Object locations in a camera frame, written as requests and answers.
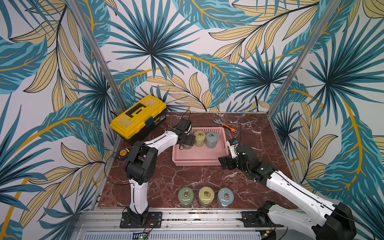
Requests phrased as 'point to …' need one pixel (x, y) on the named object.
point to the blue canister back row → (211, 139)
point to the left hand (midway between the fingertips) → (187, 140)
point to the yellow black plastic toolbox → (131, 124)
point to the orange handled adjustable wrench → (228, 127)
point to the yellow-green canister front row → (206, 196)
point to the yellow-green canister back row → (199, 138)
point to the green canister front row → (186, 196)
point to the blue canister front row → (225, 196)
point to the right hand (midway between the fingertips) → (226, 155)
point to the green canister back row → (187, 147)
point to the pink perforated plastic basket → (202, 156)
